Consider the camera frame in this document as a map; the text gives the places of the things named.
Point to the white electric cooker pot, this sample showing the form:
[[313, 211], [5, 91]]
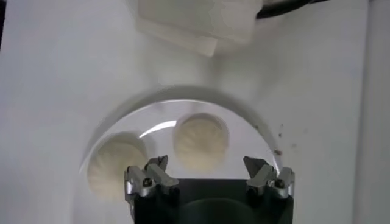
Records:
[[186, 42]]

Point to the white round plate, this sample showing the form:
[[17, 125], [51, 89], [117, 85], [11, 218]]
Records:
[[240, 140]]

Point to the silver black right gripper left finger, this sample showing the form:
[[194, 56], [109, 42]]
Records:
[[152, 179]]

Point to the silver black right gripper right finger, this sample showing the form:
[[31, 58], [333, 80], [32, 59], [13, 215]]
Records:
[[266, 179]]

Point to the white steamed baozi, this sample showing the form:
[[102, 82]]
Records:
[[114, 164], [201, 141]]

